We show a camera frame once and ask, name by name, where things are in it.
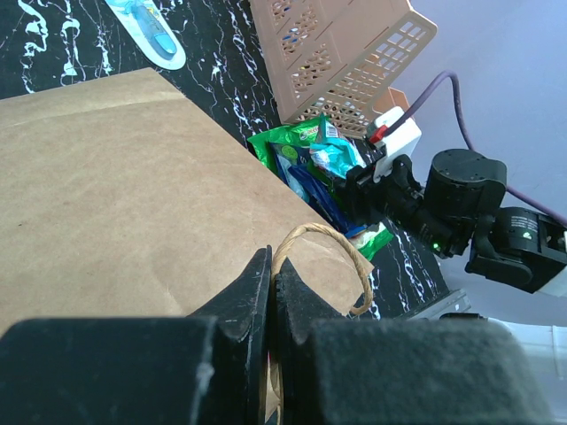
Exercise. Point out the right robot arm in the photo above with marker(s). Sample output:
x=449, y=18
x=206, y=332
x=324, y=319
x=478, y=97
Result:
x=459, y=210

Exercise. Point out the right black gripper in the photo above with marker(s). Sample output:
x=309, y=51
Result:
x=399, y=198

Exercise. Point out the teal white snack packet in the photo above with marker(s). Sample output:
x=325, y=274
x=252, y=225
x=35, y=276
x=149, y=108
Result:
x=332, y=152

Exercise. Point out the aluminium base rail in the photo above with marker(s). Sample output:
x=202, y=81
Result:
x=456, y=301

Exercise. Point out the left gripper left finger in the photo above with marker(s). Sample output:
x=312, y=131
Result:
x=209, y=367

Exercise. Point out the blue correction tape blister pack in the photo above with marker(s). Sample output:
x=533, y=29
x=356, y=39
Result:
x=153, y=36

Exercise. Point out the orange plastic file organizer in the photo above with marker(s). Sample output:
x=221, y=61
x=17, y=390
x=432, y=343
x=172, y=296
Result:
x=337, y=58

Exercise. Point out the green Chuba cassava chips bag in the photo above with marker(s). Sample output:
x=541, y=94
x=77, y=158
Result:
x=286, y=146

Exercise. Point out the dark blue Burts chilli bag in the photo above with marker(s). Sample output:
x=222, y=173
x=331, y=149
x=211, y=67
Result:
x=315, y=193

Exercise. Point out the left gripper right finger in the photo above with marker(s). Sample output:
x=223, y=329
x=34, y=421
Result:
x=451, y=371

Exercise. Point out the brown paper bag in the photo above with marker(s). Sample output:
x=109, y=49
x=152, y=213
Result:
x=121, y=199

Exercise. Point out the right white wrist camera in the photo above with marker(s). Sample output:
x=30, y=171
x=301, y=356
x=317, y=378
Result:
x=402, y=141

